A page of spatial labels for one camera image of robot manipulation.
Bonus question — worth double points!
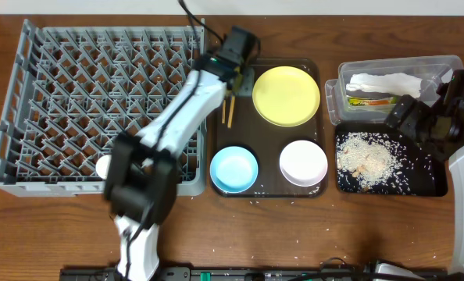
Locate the white napkin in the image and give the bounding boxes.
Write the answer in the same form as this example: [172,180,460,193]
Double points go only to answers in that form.
[345,73,422,98]

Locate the spilled rice pile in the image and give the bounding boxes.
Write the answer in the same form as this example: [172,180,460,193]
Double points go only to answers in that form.
[335,131,436,194]

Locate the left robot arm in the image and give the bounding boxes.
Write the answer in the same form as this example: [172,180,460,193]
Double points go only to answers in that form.
[96,27,261,280]

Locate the wooden chopstick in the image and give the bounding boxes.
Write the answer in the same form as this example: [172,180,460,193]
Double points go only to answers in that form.
[221,100,227,124]
[227,95,236,129]

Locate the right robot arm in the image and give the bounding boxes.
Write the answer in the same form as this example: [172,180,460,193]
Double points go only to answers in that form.
[384,69,464,274]

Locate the light blue bowl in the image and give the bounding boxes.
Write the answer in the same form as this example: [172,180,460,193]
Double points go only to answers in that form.
[209,146,259,194]

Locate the black waste tray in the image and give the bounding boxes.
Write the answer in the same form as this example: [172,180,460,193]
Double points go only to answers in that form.
[334,122,449,197]

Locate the clear plastic bin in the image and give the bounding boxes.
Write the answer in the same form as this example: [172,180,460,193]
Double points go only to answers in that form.
[325,55,464,125]

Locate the grey dishwasher rack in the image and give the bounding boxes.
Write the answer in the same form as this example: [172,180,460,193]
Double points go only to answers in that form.
[0,20,207,197]

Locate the white pink bowl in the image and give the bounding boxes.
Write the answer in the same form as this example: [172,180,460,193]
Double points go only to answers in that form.
[279,140,328,187]

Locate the green yellow sauce packet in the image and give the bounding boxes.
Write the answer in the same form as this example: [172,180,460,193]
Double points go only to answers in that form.
[347,97,398,106]

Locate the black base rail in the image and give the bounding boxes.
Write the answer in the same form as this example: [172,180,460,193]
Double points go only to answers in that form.
[59,266,452,281]

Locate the yellow plate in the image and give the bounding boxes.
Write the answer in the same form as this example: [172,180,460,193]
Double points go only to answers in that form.
[252,66,320,127]

